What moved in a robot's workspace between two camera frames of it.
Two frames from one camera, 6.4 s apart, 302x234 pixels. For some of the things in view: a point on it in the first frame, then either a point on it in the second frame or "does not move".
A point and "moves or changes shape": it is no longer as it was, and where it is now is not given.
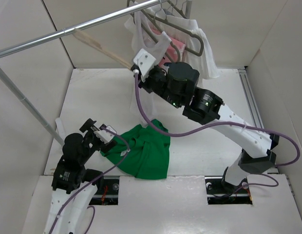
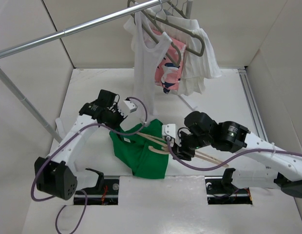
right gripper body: [157, 82] -> [189, 142]
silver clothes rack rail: [11, 49] does not move
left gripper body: [92, 142] -> [114, 119]
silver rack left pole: [1, 75] does not move
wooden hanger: [84, 35] -> [198, 155]
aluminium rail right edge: [252, 107] does not move
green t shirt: [149, 156] moves or changes shape
